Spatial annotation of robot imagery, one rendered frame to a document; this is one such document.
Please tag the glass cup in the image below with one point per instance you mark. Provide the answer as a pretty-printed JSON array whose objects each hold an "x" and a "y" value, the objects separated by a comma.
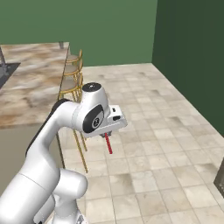
[{"x": 61, "y": 45}]

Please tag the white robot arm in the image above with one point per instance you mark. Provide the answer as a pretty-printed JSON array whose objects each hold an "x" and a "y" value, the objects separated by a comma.
[{"x": 43, "y": 151}]

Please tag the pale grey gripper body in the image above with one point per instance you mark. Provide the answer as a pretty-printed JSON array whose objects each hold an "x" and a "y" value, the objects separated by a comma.
[{"x": 108, "y": 125}]

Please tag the red straw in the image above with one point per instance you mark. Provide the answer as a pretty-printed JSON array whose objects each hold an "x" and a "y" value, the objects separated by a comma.
[{"x": 109, "y": 145}]

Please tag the dark sink basin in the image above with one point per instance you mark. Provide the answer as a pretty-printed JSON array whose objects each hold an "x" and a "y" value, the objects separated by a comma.
[{"x": 7, "y": 73}]

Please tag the gold bar stool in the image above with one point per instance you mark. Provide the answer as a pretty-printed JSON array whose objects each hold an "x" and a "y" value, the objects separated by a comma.
[
  {"x": 69, "y": 85},
  {"x": 73, "y": 57},
  {"x": 71, "y": 69}
]

